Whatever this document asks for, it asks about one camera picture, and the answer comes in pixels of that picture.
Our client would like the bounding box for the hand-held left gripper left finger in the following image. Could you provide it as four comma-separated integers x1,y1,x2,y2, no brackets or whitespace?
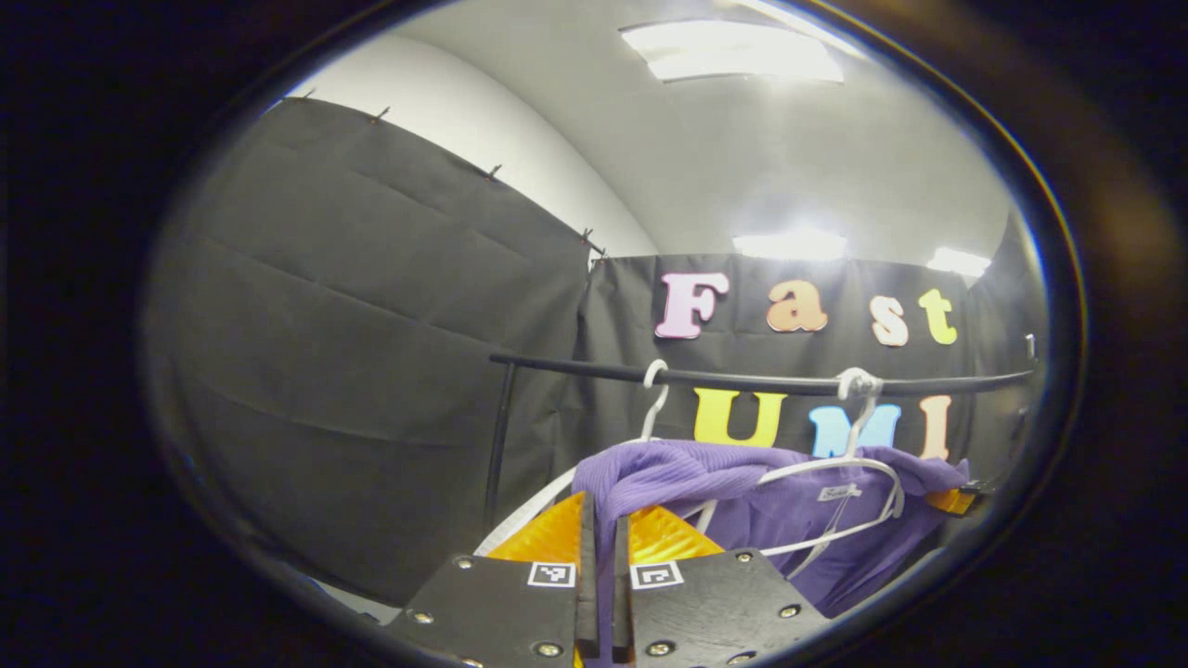
382,492,600,668

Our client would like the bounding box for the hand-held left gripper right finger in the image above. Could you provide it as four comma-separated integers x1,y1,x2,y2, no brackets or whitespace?
611,506,833,668

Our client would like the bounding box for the purple corduroy jacket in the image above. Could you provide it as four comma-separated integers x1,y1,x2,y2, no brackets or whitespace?
571,439,971,668

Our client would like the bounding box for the white plastic hanger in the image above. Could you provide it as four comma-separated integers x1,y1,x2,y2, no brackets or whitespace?
473,360,720,558
756,367,908,581

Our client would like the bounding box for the black metal clothes rack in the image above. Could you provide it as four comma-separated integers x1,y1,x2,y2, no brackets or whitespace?
483,351,1036,534

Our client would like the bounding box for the black backdrop cloth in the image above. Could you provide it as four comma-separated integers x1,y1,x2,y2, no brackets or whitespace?
144,97,1050,604

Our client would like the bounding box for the large ceiling light panel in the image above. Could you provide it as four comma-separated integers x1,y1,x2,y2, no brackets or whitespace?
620,19,847,84

